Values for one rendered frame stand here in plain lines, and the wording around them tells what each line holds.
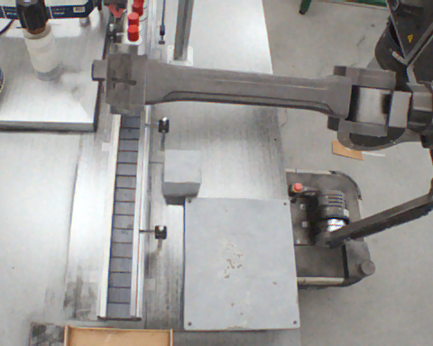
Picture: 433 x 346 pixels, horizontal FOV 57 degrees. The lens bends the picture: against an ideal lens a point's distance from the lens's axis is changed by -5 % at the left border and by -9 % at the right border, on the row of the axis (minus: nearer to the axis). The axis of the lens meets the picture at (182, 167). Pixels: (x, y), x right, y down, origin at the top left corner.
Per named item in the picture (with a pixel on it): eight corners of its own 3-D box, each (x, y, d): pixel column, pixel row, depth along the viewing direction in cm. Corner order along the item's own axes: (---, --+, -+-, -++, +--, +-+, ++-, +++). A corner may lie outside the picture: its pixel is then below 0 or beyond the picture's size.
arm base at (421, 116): (430, 150, 66) (476, 111, 55) (389, 147, 65) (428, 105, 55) (419, 109, 70) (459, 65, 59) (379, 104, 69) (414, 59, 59)
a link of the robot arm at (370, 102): (414, 128, 60) (420, 94, 59) (354, 122, 60) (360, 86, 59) (386, 120, 69) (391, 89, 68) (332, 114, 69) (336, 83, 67)
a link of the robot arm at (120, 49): (140, 115, 64) (144, 44, 62) (103, 113, 64) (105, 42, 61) (138, 94, 106) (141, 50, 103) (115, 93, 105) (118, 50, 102)
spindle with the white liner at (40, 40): (37, 59, 133) (15, -14, 106) (64, 59, 133) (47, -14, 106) (32, 79, 128) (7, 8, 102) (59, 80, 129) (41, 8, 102)
